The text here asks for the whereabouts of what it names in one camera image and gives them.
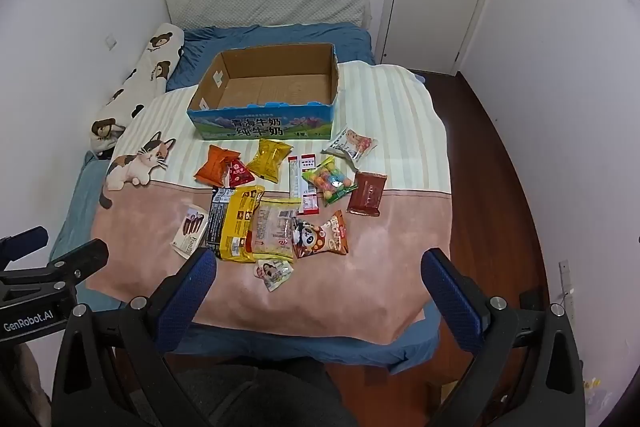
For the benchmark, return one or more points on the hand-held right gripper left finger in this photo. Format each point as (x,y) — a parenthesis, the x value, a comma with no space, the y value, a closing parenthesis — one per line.
(187,302)

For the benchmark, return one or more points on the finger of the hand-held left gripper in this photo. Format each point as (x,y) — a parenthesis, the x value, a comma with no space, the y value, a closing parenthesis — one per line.
(70,264)
(25,242)

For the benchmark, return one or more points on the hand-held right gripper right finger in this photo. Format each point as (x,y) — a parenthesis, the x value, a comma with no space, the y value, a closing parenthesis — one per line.
(452,302)

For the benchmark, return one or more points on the white chocolate stick packet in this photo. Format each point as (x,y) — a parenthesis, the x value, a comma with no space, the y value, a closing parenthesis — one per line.
(190,229)

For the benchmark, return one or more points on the black snack packet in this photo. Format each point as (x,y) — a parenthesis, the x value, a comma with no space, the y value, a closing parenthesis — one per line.
(216,219)

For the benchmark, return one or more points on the large yellow snack packet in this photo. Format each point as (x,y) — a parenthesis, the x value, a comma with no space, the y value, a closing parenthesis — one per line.
(240,222)

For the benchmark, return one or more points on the pale yellow snack packet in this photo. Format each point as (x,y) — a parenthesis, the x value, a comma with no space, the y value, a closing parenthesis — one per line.
(272,232)

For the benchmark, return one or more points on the orange snack packet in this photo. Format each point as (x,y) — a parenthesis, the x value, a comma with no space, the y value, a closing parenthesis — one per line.
(216,164)

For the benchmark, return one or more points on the panda print snack packet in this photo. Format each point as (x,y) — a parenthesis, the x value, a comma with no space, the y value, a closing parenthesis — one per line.
(322,234)

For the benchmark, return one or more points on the white and red stick packet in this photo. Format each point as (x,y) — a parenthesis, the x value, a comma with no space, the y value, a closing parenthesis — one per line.
(296,182)

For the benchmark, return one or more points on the small yellow snack packet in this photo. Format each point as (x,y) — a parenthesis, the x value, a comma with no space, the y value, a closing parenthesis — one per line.
(269,159)

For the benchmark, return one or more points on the clear bag of colourful candy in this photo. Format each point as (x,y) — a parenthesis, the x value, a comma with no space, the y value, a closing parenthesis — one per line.
(330,181)

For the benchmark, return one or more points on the blue printed cardboard box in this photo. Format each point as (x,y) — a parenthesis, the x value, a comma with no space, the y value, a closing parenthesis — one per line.
(260,119)

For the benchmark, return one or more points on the small white and pink packet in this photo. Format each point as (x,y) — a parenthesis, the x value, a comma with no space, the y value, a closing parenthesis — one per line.
(272,274)

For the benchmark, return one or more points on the cat print blanket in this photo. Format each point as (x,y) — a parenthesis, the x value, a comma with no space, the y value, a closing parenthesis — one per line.
(390,232)

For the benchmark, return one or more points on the person's dark trousers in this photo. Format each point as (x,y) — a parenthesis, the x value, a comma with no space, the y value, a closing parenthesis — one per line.
(260,397)

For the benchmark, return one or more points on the small red snack packet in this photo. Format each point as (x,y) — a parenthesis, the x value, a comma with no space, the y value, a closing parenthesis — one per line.
(240,174)

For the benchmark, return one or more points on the white cookie print packet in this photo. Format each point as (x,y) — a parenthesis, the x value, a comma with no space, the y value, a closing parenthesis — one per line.
(350,144)

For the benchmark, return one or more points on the bear print pillow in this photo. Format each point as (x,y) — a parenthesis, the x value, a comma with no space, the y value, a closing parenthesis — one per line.
(150,62)

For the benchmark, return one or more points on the white wall socket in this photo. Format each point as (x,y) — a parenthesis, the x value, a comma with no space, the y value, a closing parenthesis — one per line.
(111,42)

